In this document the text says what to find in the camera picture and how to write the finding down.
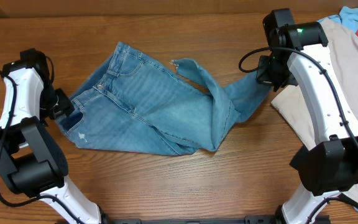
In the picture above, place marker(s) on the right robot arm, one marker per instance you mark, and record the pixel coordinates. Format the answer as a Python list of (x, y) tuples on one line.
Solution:
[(299, 55)]

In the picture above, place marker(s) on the light blue shirt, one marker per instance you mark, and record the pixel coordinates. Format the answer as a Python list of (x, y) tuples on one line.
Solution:
[(348, 17)]

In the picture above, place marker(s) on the light blue denim jeans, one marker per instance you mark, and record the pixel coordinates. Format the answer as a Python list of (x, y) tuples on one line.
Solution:
[(134, 103)]

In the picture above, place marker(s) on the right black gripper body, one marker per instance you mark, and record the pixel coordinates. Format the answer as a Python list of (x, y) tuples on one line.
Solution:
[(275, 72)]

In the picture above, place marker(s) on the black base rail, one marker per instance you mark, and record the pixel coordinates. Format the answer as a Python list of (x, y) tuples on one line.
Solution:
[(250, 219)]

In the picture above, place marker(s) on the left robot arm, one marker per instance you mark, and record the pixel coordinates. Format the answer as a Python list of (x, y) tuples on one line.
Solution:
[(33, 167)]

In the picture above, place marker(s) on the beige garment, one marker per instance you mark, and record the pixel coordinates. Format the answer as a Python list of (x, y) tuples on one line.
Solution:
[(343, 45)]

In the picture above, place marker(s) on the black garment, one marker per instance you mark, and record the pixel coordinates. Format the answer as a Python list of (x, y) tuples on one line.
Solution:
[(300, 160)]

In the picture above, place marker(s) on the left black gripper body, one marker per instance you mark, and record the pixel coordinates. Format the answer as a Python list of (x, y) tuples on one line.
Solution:
[(55, 101)]

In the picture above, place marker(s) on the cardboard backboard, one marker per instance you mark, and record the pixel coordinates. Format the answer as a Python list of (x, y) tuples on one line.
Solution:
[(67, 8)]

